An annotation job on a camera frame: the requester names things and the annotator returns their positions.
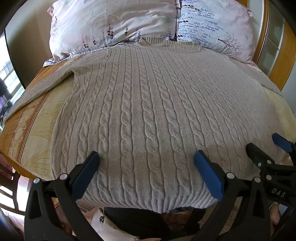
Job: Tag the floral pillow with tree print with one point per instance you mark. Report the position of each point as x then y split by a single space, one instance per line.
212 25

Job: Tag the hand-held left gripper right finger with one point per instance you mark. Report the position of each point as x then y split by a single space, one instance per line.
209 173

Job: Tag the yellow patterned bedspread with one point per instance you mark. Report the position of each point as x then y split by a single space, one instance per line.
34 129

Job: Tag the black pants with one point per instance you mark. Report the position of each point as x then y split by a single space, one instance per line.
138 222

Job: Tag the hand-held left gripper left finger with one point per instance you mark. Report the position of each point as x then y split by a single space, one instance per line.
86 172

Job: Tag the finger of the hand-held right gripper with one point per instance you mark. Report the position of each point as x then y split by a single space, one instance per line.
281 142
257 153

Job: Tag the window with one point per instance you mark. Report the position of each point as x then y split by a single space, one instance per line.
9 69

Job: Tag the white jacket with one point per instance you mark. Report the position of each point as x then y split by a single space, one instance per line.
104 226

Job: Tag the person's right hand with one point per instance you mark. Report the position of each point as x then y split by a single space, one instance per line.
275 216

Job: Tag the wooden chair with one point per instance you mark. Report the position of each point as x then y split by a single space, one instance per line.
11 192

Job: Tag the wooden headboard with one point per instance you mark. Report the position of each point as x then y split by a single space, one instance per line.
275 39

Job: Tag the floral pillow with pink back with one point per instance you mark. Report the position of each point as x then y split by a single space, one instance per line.
104 23

